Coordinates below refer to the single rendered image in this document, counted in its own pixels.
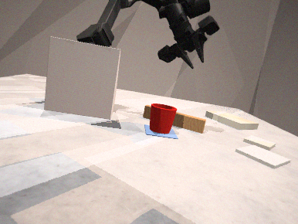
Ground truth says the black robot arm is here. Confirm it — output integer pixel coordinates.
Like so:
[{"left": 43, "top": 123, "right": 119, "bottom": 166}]
[{"left": 76, "top": 0, "right": 210, "bottom": 47}]

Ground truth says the red cup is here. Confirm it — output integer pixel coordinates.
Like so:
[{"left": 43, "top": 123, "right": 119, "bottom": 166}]
[{"left": 150, "top": 104, "right": 177, "bottom": 134}]

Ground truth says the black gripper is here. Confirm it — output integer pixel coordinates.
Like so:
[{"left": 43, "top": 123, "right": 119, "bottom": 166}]
[{"left": 157, "top": 15, "right": 220, "bottom": 69}]

